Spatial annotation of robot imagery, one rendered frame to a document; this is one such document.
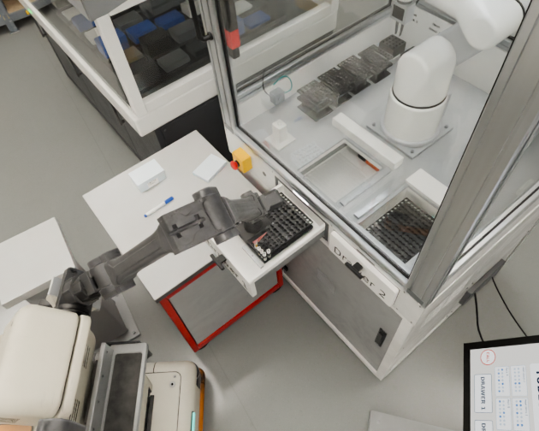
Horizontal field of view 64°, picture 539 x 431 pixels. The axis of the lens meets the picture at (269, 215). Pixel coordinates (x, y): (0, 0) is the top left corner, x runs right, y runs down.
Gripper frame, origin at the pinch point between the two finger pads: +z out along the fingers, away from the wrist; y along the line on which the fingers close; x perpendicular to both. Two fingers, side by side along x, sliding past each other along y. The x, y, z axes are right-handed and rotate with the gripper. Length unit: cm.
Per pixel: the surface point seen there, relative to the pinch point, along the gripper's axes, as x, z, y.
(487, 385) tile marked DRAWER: -75, -6, 16
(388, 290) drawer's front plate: -39.5, 3.8, 21.4
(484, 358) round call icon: -70, -6, 21
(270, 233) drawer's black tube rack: 2.8, 7.8, 7.9
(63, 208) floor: 151, 95, -51
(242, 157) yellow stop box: 35.2, 3.9, 20.2
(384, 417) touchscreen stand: -62, 92, 14
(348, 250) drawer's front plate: -21.8, 2.3, 21.4
